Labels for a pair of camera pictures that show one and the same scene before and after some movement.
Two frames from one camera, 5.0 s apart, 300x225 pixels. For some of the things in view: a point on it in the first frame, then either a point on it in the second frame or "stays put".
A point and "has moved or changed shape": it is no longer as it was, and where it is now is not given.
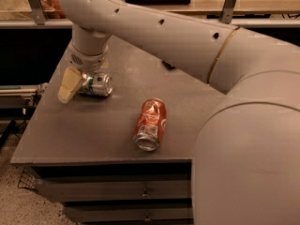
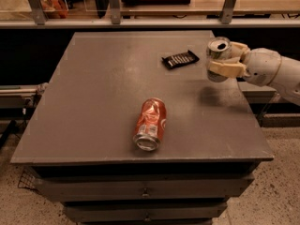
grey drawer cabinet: [121, 158] stays put
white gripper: [86, 62] to [262, 65]
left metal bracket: [37, 6] stays put
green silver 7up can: [98, 84] has moved or changed shape
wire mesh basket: [29, 178] stays put
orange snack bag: [50, 2] stays put
